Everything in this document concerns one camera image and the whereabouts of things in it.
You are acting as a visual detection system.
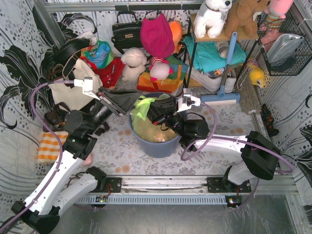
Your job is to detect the blue trash bin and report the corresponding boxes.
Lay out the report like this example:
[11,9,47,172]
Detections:
[128,92,182,158]

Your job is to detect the purple cable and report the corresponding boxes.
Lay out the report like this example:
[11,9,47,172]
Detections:
[181,102,295,209]
[0,80,75,232]

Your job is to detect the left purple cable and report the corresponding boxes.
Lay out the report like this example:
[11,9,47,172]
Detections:
[0,80,75,232]

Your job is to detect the yellow plush duck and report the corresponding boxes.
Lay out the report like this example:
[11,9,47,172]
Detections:
[247,59,265,88]

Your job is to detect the white sneakers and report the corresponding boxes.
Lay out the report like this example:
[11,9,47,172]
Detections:
[189,69,236,93]

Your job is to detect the brown teddy bear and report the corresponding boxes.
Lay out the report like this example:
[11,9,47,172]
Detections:
[225,0,271,38]

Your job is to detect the teal folded cloth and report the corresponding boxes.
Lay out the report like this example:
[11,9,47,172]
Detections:
[193,42,247,73]

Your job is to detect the white plush sheep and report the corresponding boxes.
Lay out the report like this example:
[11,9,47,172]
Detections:
[121,47,147,82]

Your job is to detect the white plush dog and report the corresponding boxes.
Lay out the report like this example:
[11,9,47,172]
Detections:
[194,0,232,39]

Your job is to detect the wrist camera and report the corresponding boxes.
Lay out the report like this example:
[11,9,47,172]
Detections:
[176,88,201,113]
[74,77,102,100]

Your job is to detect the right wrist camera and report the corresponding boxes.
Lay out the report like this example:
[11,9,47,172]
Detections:
[176,88,201,113]

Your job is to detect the green plastic trash bag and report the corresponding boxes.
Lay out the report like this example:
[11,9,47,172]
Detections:
[130,93,177,143]

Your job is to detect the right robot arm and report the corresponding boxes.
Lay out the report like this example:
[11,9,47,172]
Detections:
[147,95,280,192]

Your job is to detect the red cloth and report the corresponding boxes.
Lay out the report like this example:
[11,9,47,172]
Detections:
[94,57,125,89]

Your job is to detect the black metal shelf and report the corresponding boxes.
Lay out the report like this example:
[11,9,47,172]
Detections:
[183,14,259,88]

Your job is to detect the black round hat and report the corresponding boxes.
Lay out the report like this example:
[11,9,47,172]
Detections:
[53,38,91,65]

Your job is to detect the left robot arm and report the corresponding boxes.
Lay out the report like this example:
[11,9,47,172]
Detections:
[11,87,140,234]

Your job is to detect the silver foil pouch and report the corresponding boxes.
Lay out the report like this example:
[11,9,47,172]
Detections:
[267,34,304,63]

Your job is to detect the magenta cloth bag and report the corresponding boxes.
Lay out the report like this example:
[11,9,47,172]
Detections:
[140,13,175,59]

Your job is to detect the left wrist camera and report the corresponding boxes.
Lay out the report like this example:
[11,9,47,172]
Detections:
[74,77,102,100]

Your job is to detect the blue floor sweeper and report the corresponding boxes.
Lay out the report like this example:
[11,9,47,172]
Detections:
[200,31,240,106]

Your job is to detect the orange checkered towel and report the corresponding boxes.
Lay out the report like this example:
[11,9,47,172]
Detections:
[37,132,60,163]

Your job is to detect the colourful printed bag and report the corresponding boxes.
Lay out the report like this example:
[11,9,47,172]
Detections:
[80,40,114,69]

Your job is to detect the black wire basket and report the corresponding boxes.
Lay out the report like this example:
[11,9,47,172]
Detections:
[257,12,312,77]

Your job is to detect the black leather handbag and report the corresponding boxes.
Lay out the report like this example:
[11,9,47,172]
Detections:
[111,11,143,55]

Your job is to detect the white canvas tote bag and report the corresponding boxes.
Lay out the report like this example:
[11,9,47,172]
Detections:
[48,59,102,110]

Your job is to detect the metal rod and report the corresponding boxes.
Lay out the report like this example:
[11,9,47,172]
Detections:
[248,110,268,138]

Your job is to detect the rainbow striped cloth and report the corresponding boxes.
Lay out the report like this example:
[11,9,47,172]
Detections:
[136,56,189,93]

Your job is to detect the pink glasses case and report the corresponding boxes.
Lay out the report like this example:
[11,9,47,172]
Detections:
[82,154,93,167]

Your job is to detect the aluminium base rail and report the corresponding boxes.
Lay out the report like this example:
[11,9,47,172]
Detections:
[103,175,298,195]

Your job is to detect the orange plush toy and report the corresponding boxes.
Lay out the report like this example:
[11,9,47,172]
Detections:
[169,21,182,54]

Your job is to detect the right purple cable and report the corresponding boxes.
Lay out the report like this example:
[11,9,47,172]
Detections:
[181,102,295,209]

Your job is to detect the brown patterned bag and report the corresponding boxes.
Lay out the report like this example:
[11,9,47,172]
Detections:
[44,100,110,136]

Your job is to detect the pink white plush toy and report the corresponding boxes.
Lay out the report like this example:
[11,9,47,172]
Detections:
[149,57,174,81]

